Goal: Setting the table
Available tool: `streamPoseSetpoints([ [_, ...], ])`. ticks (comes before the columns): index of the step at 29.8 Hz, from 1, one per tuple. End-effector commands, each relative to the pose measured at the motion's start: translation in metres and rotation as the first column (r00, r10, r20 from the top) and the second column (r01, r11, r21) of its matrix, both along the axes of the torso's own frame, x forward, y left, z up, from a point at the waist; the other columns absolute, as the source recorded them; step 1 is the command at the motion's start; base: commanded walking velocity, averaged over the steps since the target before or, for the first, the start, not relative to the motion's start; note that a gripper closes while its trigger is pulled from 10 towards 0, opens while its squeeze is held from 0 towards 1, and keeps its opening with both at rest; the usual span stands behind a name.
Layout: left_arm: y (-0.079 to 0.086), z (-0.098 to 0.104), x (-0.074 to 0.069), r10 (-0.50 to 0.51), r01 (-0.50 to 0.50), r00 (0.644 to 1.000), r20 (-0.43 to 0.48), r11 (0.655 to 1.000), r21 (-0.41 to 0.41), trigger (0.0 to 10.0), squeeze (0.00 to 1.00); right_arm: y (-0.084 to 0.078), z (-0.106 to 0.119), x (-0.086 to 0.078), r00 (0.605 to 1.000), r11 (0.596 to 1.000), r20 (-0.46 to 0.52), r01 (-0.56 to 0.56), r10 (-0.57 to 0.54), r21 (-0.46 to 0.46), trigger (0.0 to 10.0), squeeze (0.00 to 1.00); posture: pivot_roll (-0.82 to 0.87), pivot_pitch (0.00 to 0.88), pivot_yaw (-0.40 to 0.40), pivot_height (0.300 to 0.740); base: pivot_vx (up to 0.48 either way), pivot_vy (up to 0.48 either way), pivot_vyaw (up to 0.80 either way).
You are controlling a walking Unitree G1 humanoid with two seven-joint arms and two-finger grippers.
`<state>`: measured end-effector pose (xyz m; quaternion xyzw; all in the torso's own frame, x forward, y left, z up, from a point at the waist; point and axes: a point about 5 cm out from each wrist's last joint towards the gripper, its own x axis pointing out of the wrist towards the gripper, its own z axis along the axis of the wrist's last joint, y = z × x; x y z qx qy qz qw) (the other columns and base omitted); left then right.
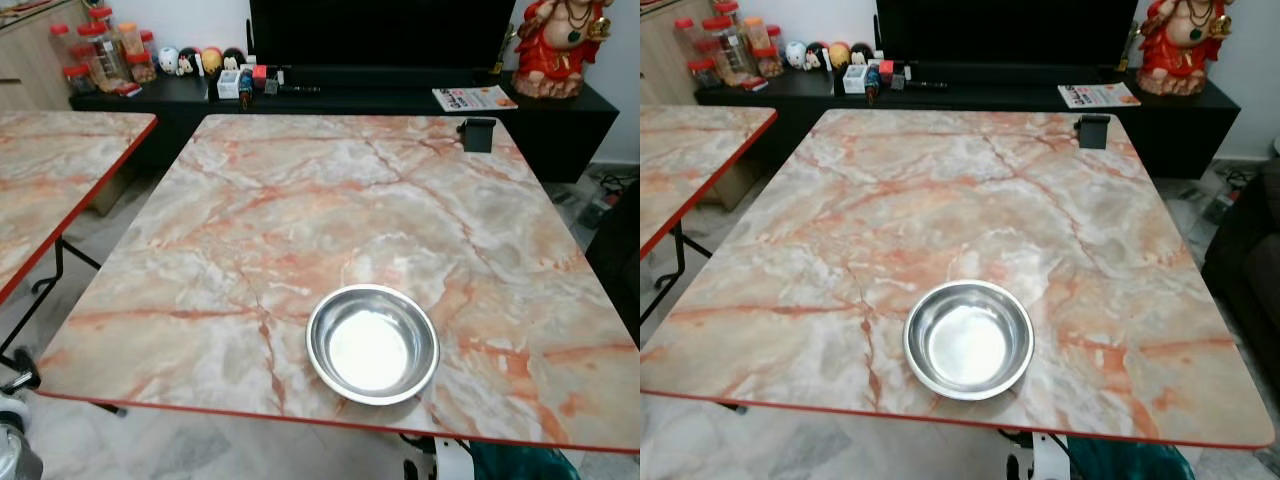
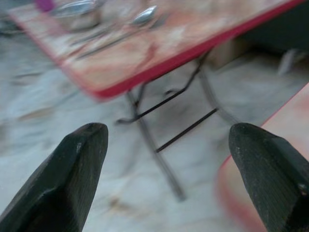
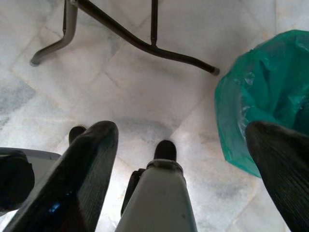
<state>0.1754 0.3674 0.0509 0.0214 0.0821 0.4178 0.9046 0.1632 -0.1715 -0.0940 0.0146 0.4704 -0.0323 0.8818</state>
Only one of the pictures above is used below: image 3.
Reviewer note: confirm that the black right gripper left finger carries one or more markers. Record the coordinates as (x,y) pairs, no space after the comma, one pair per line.
(72,183)

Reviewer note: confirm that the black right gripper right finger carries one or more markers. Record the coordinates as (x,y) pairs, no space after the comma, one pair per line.
(282,164)

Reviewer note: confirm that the silver robot left leg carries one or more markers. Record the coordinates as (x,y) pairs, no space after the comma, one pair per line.
(14,178)

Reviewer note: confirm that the silver robot leg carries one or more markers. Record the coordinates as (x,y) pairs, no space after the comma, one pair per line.
(14,178)
(157,200)

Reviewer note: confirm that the green plastic bin bag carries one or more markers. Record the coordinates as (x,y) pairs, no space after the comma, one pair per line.
(268,84)

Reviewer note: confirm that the silver robot right leg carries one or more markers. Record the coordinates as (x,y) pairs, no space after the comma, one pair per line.
(157,200)

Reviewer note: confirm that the dark metal table leg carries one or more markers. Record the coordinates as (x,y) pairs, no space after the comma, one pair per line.
(135,38)

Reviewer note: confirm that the grey metal table leg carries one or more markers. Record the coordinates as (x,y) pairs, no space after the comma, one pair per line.
(70,21)

